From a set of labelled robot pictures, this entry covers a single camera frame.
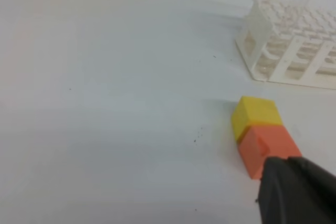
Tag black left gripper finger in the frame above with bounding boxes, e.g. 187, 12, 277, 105
257, 157, 335, 224

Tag clear glass test tube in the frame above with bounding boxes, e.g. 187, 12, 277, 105
251, 0, 321, 72

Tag white test tube rack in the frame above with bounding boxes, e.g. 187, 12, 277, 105
235, 0, 335, 89

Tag orange foam cube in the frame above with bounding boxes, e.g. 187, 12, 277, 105
238, 125, 302, 180

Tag yellow foam cube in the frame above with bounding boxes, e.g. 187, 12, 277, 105
231, 96, 283, 144

